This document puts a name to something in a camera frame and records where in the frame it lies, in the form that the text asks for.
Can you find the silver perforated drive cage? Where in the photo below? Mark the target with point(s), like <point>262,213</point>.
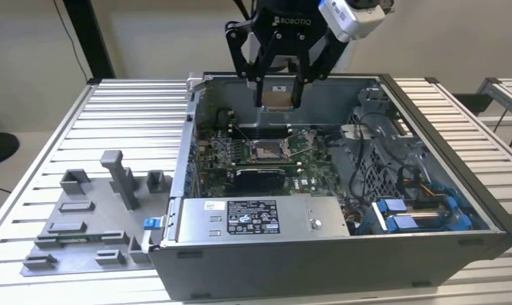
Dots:
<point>365,165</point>

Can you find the green motherboard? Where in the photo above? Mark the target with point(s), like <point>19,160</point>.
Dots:
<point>310,152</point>

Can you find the silver power supply unit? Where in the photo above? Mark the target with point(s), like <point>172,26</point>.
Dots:
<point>195,222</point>

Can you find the silver square CPU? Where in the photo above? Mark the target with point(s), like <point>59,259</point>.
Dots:
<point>276,101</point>

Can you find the aluminium slatted side table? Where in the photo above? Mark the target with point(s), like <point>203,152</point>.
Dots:
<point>505,95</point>

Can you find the CPU socket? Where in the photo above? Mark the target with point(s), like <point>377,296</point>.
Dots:
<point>266,154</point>

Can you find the grey plastic parts rack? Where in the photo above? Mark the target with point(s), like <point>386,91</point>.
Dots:
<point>93,203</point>

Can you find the black RAM slot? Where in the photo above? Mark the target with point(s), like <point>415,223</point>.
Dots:
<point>262,128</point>
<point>262,134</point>

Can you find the white sticker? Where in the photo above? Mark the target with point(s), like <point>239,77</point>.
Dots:
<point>278,88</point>

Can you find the black open PC case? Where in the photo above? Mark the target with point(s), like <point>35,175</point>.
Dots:
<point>280,270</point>

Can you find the black upright post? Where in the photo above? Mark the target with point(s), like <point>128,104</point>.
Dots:
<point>89,41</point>

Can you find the black bracket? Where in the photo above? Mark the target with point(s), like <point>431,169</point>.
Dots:
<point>471,103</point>

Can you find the blue disk carrier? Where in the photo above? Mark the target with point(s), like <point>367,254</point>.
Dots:
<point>390,206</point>
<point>401,224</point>

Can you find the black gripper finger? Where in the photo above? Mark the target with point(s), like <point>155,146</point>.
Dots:
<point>240,51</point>
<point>334,54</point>

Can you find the blue case latch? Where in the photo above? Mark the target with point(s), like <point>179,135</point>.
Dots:
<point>149,223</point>

